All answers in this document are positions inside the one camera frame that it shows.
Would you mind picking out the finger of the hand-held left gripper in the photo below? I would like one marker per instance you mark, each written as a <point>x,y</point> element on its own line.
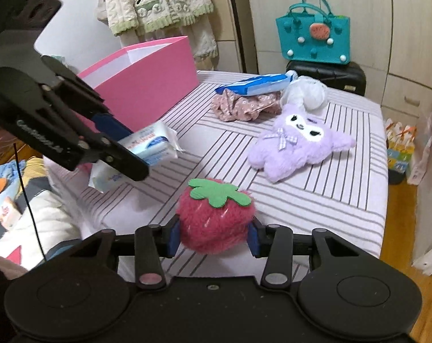
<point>126,162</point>
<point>108,123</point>

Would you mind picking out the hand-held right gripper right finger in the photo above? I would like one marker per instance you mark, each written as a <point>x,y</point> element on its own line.
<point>253,241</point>

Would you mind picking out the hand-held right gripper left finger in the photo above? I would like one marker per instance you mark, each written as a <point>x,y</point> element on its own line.
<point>173,239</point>

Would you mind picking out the white tissue pack blue oval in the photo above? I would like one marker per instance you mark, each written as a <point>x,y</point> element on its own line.
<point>155,146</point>

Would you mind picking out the red strawberry plush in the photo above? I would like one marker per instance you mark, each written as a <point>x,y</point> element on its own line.
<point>212,225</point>

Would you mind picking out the pink cardboard box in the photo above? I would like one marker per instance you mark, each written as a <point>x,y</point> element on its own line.
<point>158,85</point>

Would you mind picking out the blue wet wipes pack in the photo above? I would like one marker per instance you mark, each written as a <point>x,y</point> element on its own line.
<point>251,85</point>

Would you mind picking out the white soft cloth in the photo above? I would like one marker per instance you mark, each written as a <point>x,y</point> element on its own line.
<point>308,93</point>

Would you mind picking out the yellow blanket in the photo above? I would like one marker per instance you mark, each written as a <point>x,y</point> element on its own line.
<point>34,167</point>

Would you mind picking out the blue printed blanket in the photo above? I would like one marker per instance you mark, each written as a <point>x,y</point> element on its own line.
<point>5,175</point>

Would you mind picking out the purple rabbit plush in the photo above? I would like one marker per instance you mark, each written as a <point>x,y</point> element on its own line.
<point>290,150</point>

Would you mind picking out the pink snack packet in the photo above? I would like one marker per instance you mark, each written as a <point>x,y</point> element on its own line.
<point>9,212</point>

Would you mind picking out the striped white tablecloth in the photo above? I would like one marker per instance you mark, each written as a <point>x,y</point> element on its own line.
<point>344,193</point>

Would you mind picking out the beige canvas tote bag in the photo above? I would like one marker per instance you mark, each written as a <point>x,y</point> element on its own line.
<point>101,7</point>

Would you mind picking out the pink floral scrunchie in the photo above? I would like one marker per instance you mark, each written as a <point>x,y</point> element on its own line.
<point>237,105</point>

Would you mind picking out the cream fleece pajama pants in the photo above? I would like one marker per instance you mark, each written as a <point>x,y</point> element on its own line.
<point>203,39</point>

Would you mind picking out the black hard suitcase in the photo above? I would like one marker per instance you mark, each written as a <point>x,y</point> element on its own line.
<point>330,75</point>

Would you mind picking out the clear plastic bag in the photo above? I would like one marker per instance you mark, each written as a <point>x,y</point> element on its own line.
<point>424,150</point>

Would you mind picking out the teal felt handbag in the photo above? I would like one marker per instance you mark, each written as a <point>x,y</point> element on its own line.
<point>308,48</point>

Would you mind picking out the cream wardrobe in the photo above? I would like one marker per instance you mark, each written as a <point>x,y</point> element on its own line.
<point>380,25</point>

